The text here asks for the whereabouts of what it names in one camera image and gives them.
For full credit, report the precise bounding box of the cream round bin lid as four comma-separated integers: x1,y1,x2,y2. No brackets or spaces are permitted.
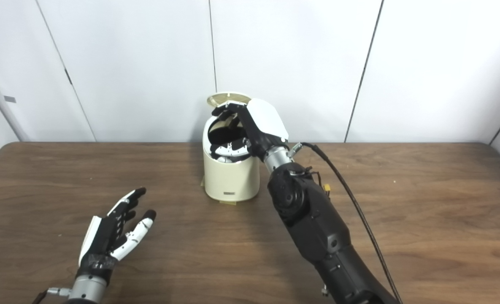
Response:
207,92,252,108

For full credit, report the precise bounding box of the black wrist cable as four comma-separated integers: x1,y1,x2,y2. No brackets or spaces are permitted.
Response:
290,142,403,304
32,287,71,304

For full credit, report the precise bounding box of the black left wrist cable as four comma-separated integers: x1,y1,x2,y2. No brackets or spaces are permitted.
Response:
32,287,71,304

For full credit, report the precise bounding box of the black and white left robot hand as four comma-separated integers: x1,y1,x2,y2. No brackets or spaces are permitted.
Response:
78,187,157,279

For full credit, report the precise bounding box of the cream-colored cylindrical bin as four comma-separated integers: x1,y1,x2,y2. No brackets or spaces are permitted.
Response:
202,111,261,202

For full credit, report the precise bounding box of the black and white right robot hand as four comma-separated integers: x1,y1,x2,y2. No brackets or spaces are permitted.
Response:
210,98,289,163

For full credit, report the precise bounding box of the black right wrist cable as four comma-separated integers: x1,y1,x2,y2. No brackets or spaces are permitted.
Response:
290,142,403,304

